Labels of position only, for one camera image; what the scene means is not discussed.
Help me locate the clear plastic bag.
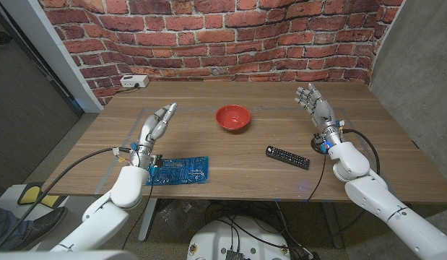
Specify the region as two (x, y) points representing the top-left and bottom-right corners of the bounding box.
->
(156, 200), (206, 235)

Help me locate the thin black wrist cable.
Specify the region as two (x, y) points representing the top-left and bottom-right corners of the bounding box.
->
(121, 169), (155, 251)
(305, 155), (327, 202)

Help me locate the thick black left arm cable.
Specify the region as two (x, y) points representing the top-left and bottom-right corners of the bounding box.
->
(0, 147), (132, 252)

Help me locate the red bowl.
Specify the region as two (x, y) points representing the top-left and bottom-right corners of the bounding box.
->
(214, 104), (252, 131)

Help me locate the black TV remote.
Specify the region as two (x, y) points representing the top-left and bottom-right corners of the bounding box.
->
(265, 145), (311, 170)

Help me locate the yellow foot pedal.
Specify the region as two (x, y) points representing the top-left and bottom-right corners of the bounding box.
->
(17, 185), (65, 209)

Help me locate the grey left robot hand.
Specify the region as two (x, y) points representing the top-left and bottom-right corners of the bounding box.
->
(130, 102), (179, 155)

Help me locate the blue snack packet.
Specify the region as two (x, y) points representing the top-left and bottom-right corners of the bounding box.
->
(145, 155), (210, 186)

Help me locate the person's leg with black shoe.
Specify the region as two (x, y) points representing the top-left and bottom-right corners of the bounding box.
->
(0, 204), (69, 252)

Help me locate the white power strip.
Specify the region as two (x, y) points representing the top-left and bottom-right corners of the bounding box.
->
(119, 74), (150, 89)

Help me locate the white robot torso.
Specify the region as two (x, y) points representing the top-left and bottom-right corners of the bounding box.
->
(0, 250), (137, 260)

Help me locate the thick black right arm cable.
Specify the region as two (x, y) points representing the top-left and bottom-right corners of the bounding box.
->
(342, 128), (381, 176)

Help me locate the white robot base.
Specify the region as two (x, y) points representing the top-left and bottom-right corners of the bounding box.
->
(186, 215), (292, 260)

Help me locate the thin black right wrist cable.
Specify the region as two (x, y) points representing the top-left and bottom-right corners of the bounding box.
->
(305, 155), (327, 202)

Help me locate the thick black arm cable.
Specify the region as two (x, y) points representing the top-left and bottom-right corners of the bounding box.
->
(342, 128), (381, 176)
(0, 147), (132, 252)

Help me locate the printed brick wall backdrop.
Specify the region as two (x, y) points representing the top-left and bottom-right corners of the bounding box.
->
(37, 0), (404, 108)

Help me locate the thin black left wrist cable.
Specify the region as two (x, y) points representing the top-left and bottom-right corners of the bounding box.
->
(121, 169), (155, 251)

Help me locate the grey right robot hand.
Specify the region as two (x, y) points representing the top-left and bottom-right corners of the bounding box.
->
(294, 82), (346, 147)

